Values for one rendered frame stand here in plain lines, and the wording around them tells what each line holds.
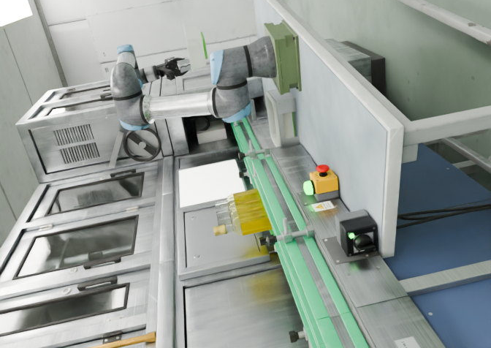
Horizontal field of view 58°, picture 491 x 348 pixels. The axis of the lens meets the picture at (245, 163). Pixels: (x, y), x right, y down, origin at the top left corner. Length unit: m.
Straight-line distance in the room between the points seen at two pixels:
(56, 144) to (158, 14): 2.81
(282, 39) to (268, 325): 0.93
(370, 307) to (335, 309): 0.08
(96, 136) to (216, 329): 1.54
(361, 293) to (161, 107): 1.04
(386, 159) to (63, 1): 5.14
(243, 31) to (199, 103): 3.67
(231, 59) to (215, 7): 3.66
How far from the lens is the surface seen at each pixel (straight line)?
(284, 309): 1.50
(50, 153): 2.78
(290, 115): 1.79
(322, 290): 1.11
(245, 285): 1.61
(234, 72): 1.61
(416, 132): 1.05
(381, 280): 1.11
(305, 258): 1.21
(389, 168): 1.02
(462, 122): 1.10
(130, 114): 1.79
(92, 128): 2.67
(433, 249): 1.24
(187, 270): 1.66
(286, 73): 1.61
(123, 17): 5.27
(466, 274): 1.15
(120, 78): 1.78
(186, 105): 1.71
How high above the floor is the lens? 1.12
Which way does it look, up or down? 4 degrees down
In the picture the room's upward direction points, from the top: 101 degrees counter-clockwise
